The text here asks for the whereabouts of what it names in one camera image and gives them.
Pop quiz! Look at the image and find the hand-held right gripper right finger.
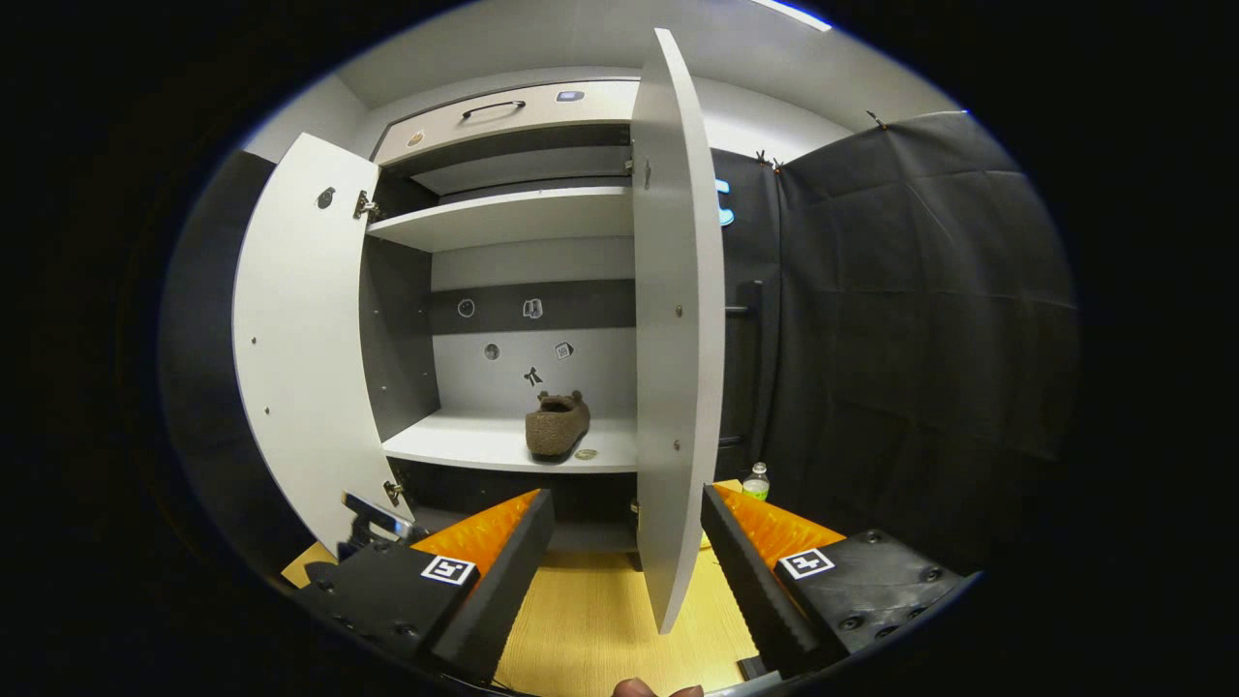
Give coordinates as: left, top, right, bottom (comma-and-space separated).
700, 484, 969, 679

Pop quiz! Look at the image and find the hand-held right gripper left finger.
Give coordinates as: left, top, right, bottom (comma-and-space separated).
295, 489, 556, 683

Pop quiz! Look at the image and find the brown fuzzy shoe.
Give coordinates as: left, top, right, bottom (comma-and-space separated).
526, 390, 591, 458

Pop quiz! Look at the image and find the white grey shoe cabinet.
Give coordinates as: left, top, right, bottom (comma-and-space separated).
358, 77, 645, 572

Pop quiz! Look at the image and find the white cabinet door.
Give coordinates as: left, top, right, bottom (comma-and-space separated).
629, 27, 727, 635
232, 133, 417, 558

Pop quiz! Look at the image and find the white cabinet shelf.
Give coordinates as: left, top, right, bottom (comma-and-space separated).
380, 407, 640, 475
366, 186, 635, 255

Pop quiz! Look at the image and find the white cabinet drawer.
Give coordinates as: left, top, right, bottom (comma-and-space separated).
373, 79, 642, 166

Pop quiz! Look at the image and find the black backdrop cloth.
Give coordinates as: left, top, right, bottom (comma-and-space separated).
711, 111, 1080, 582
160, 150, 311, 582

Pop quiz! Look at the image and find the ceiling light strip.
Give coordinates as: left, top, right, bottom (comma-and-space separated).
750, 0, 833, 32

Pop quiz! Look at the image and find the black door handle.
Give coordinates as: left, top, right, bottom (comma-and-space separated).
724, 281, 766, 446

